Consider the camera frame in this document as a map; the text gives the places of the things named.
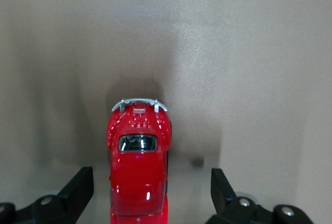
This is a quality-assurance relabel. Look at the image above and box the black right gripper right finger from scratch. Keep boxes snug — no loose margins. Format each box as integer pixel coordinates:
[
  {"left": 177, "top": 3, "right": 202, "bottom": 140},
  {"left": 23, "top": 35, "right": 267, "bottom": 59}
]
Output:
[{"left": 206, "top": 167, "right": 270, "bottom": 224}]

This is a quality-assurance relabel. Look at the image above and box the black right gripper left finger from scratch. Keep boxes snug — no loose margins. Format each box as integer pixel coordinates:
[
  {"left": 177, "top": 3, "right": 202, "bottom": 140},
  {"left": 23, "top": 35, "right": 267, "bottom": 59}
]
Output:
[{"left": 15, "top": 166, "right": 94, "bottom": 224}]

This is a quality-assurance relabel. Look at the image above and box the red beetle toy car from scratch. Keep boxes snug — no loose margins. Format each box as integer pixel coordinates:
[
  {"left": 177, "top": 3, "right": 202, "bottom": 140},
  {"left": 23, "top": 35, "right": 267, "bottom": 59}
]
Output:
[{"left": 107, "top": 97, "right": 172, "bottom": 224}]

